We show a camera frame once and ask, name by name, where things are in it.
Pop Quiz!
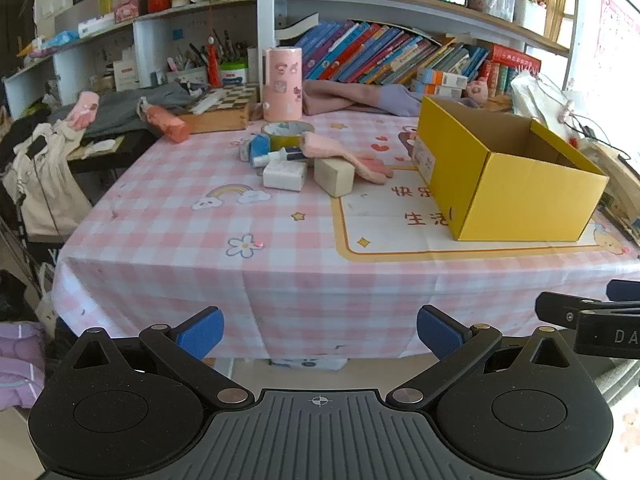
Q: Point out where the cream cloth garment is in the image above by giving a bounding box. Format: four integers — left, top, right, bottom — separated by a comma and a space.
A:
2, 122, 93, 241

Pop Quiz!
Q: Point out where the white rectangular block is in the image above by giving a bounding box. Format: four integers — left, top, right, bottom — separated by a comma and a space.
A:
262, 161, 309, 192

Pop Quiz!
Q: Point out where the blue plastic wipes pack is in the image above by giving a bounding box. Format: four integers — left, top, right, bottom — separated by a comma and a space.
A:
37, 30, 81, 56

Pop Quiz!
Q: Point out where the row of colourful books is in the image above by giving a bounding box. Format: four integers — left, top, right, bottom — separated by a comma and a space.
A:
295, 20, 493, 86

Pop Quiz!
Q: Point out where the green-lid white jar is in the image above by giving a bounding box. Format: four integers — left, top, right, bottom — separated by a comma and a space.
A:
220, 60, 249, 86

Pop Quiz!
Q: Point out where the white wooden bookshelf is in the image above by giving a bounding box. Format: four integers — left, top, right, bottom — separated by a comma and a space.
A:
0, 0, 581, 121

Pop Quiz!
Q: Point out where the small blue packet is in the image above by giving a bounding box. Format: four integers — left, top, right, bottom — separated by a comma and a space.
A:
248, 135, 272, 161

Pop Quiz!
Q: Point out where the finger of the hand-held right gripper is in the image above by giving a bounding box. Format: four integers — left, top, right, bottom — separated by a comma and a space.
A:
535, 291, 640, 329
606, 279, 640, 304

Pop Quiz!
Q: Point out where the white plastic bag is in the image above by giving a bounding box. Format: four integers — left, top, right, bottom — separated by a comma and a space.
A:
510, 72, 571, 128

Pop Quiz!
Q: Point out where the yellow tape roll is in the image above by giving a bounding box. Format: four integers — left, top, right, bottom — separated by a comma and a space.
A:
261, 121, 316, 153

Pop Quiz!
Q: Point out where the pink bordered wall chart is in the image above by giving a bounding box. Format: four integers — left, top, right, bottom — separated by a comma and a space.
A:
597, 0, 640, 111

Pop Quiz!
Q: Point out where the pink and purple garment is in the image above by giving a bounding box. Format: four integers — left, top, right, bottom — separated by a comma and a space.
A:
302, 80, 481, 118

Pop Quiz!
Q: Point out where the red tassel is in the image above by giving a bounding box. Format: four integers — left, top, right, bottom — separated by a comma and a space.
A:
207, 30, 222, 87

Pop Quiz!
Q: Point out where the white long case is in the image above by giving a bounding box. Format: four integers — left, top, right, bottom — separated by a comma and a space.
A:
190, 91, 228, 116

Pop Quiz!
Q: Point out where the white pen pot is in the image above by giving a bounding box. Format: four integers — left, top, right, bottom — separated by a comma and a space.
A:
470, 0, 516, 23

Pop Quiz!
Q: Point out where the beige block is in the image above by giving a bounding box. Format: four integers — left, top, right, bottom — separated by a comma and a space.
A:
313, 156, 356, 198

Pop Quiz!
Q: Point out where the grey garment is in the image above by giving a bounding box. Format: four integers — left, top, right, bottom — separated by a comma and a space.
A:
50, 81, 206, 138

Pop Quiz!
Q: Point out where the yellow cardboard box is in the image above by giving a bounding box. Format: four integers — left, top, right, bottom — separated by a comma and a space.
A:
412, 95, 610, 242

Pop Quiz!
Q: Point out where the pink knitted glove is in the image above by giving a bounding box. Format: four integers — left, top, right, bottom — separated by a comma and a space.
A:
302, 132, 393, 184
67, 91, 99, 131

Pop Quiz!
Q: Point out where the white box with red label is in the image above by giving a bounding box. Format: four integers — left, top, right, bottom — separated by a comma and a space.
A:
112, 57, 138, 92

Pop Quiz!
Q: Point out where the pink box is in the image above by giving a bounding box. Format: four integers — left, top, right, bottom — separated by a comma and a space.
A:
114, 0, 148, 23

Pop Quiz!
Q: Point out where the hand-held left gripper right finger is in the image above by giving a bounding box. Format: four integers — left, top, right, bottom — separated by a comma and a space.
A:
385, 304, 578, 409

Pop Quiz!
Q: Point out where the pink stickered cylinder container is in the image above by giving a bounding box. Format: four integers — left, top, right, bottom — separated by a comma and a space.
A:
262, 46, 304, 123

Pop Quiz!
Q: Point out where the pink spray bottle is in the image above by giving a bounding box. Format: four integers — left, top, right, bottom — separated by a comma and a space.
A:
139, 100, 192, 143

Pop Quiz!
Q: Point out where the thick red book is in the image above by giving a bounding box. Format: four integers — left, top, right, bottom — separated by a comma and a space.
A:
492, 44, 542, 73

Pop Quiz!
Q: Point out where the wooden chessboard box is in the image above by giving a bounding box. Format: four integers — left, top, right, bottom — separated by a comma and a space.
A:
177, 84, 261, 134

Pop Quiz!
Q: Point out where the black electronic keyboard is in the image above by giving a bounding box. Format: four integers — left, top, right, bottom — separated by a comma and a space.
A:
67, 130, 158, 173

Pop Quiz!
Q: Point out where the bear print pink cloth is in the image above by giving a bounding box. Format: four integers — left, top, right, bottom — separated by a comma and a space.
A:
620, 405, 640, 456

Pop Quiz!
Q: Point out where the white blue printed tube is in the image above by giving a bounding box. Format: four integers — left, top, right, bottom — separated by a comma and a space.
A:
252, 147, 306, 168

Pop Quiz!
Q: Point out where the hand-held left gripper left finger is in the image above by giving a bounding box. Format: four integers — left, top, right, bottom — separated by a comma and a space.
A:
65, 306, 256, 411

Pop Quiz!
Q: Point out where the purple padded bag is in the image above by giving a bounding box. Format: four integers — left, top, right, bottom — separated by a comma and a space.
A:
0, 322, 48, 408

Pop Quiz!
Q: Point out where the black bag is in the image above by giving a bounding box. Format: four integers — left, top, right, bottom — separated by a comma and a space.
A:
0, 270, 41, 321

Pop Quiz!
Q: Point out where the pen holder with pens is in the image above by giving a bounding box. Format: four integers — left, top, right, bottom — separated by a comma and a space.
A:
166, 42, 208, 86

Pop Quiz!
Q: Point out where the black cable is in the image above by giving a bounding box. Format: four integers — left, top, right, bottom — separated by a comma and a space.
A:
537, 72, 633, 158

